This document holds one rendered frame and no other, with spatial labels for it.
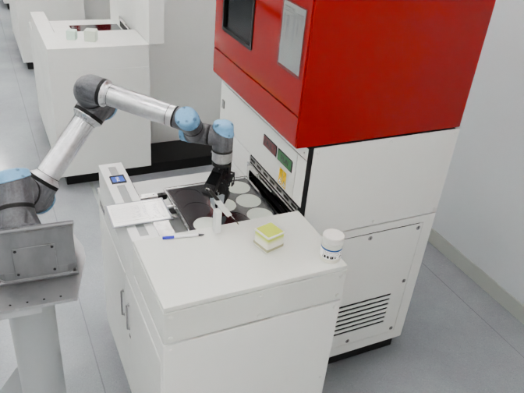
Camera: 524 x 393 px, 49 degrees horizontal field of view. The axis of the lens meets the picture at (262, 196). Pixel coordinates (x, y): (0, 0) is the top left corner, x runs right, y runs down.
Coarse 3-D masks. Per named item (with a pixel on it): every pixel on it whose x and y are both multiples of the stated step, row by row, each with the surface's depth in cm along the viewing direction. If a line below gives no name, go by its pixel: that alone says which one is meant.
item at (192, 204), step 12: (240, 180) 242; (168, 192) 230; (180, 192) 230; (192, 192) 231; (252, 192) 235; (180, 204) 222; (192, 204) 223; (204, 204) 224; (264, 204) 227; (192, 216) 216; (204, 216) 216; (240, 216) 219; (192, 228) 209
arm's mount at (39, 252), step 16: (48, 224) 181; (64, 224) 183; (0, 240) 178; (16, 240) 180; (32, 240) 182; (48, 240) 184; (64, 240) 186; (0, 256) 181; (16, 256) 182; (32, 256) 184; (48, 256) 187; (64, 256) 189; (0, 272) 184; (16, 272) 185; (32, 272) 188; (48, 272) 190; (64, 272) 192
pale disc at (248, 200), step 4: (240, 196) 231; (244, 196) 231; (248, 196) 231; (252, 196) 232; (256, 196) 232; (236, 200) 228; (240, 200) 228; (244, 200) 228; (248, 200) 229; (252, 200) 229; (256, 200) 229; (260, 200) 230; (240, 204) 226; (244, 204) 226; (248, 204) 226; (252, 204) 227; (256, 204) 227
